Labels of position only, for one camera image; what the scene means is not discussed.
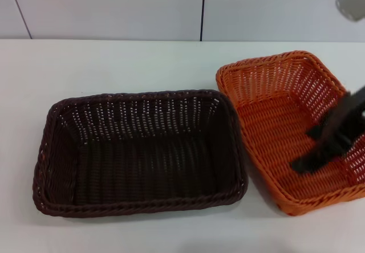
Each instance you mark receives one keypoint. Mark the orange woven basket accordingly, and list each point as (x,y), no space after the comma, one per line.
(271,122)

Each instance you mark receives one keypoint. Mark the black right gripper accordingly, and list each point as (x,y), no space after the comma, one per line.
(359,100)

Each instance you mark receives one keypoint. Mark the dark brown woven basket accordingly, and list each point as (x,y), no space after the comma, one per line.
(137,161)

